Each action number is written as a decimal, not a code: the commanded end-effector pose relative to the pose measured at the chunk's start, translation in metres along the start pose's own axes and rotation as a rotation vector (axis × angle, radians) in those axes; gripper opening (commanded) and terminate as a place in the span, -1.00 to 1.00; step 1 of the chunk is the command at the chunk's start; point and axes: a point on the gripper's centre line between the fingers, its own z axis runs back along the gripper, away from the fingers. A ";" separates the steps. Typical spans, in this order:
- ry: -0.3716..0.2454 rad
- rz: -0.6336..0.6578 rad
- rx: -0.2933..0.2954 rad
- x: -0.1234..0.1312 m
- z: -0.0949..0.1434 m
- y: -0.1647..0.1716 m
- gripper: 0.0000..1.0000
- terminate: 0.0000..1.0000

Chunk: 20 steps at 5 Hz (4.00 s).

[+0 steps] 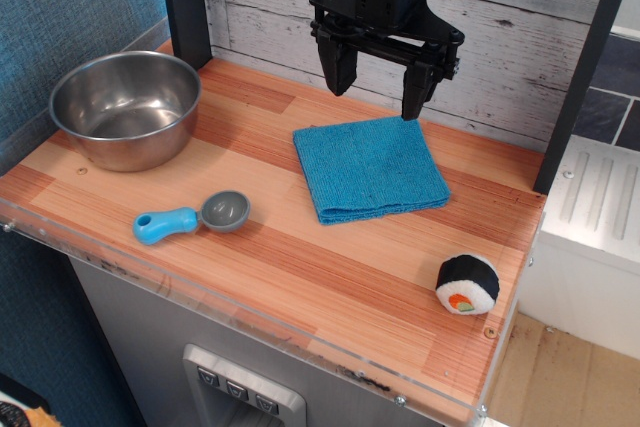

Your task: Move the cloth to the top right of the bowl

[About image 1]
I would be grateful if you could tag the clear acrylic table guard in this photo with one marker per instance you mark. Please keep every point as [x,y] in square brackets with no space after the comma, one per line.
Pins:
[354,300]

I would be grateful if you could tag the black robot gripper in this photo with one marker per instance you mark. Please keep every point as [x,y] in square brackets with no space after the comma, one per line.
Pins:
[405,32]

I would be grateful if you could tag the blue folded cloth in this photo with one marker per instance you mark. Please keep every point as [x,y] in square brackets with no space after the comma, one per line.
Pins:
[368,169]

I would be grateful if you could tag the stainless steel bowl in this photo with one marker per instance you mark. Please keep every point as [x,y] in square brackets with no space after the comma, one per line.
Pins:
[130,111]

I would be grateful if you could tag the black frame post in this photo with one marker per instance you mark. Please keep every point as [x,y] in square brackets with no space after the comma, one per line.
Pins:
[189,31]
[593,48]

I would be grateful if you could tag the plush sushi roll toy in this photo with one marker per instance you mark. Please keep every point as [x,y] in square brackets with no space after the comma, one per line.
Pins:
[467,284]

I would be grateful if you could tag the black left frame post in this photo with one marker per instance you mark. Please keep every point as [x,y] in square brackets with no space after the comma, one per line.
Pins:
[189,31]

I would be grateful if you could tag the white ridged side unit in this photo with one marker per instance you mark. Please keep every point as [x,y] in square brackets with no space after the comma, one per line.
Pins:
[583,276]

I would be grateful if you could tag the blue grey toy scoop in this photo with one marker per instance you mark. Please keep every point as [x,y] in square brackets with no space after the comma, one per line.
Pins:
[222,212]

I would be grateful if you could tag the black right frame post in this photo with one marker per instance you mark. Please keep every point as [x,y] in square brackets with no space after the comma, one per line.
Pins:
[593,48]

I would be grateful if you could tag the silver dispenser button panel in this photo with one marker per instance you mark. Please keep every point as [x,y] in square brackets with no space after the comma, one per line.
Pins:
[227,394]

